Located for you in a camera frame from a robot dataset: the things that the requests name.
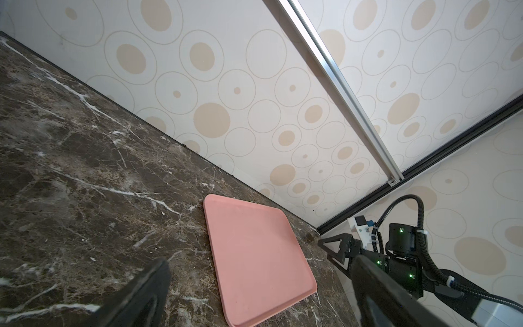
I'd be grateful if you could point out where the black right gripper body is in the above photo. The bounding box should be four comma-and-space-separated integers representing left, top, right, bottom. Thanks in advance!
360, 223, 424, 298

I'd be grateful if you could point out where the pink rectangular tray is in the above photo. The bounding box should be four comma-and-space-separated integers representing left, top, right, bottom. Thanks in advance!
203, 194, 317, 326

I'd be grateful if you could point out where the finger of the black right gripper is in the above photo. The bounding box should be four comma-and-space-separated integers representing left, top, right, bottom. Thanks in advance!
317, 233, 362, 279

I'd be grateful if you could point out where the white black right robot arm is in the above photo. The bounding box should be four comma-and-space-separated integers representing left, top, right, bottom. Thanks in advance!
318, 213, 522, 326

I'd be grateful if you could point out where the silver aluminium rail back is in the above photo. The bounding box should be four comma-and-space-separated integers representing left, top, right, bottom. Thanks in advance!
278, 1, 405, 186

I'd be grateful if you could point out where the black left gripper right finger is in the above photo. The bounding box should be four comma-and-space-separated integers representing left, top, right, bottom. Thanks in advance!
351, 256, 446, 326

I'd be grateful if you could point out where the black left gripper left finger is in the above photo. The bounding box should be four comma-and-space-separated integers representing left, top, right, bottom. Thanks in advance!
83, 258, 171, 326

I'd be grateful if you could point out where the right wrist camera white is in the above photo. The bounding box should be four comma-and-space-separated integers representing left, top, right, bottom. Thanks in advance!
347, 215, 374, 251

